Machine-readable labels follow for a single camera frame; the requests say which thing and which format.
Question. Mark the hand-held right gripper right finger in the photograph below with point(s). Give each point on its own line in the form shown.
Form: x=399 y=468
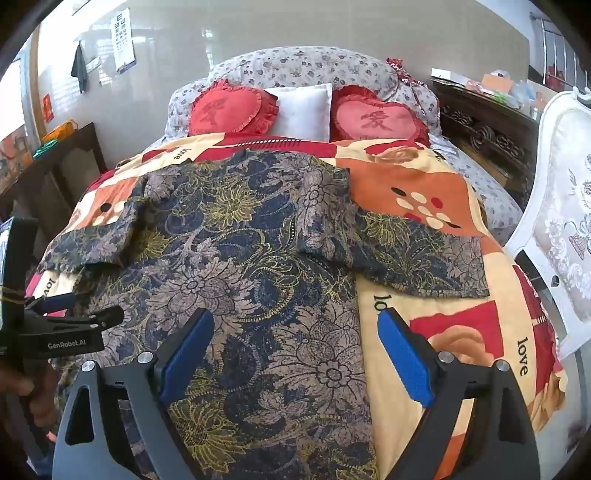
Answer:
x=406 y=360

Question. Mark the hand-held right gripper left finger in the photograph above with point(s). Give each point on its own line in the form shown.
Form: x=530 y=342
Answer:
x=187 y=355

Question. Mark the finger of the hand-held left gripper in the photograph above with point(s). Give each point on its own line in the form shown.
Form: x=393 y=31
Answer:
x=57 y=302
x=99 y=318

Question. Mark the dark floral patterned shirt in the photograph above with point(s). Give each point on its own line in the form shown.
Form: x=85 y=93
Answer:
x=254 y=277

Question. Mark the person's left hand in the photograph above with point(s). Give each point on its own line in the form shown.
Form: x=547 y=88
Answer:
x=21 y=385

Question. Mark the plain dark wooden cabinet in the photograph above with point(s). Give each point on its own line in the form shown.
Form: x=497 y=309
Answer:
x=51 y=184

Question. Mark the orange framed picture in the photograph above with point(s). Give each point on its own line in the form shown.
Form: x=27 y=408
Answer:
x=14 y=159

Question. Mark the green bundle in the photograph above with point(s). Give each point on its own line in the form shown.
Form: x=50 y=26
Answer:
x=45 y=149

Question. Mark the yellow bag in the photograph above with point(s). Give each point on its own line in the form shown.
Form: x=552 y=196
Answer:
x=59 y=130

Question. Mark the orange red printed blanket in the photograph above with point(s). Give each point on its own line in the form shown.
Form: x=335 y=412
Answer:
x=397 y=180

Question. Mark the white ornate chair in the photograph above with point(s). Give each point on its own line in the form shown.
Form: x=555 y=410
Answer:
x=563 y=207

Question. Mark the dark hanging cloth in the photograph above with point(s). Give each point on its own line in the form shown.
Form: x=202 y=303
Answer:
x=79 y=69

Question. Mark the dark carved wooden cabinet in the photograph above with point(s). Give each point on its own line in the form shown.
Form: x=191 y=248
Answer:
x=485 y=134

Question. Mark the red heart-shaped pillow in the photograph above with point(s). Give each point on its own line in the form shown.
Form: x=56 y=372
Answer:
x=374 y=120
x=226 y=108

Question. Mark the white pillow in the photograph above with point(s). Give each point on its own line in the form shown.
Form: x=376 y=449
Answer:
x=302 y=110

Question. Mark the red floral ruffled cloth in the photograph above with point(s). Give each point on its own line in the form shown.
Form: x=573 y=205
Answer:
x=404 y=71

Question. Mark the white flat box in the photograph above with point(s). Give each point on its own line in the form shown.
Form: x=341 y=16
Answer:
x=455 y=74

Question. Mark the orange box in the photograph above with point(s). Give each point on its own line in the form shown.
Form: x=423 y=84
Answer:
x=496 y=84

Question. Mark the grey floral duvet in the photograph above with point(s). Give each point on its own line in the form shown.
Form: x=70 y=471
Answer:
x=300 y=64

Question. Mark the red wall sign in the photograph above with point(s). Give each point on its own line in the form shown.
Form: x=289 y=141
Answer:
x=47 y=108

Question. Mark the eye chart wall poster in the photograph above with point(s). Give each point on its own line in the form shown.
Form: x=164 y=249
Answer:
x=123 y=41

